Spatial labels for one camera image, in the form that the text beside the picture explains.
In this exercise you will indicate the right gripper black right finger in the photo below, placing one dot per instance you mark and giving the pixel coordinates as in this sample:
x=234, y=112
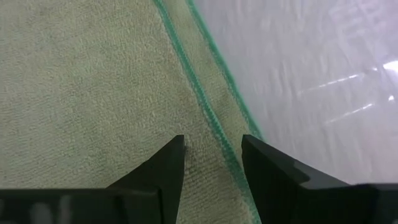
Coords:
x=295, y=202

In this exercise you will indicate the light green microfiber towel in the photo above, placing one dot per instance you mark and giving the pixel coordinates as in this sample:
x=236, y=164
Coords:
x=93, y=93

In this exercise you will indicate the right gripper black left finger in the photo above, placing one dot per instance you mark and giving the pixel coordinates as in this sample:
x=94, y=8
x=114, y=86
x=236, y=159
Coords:
x=140, y=199

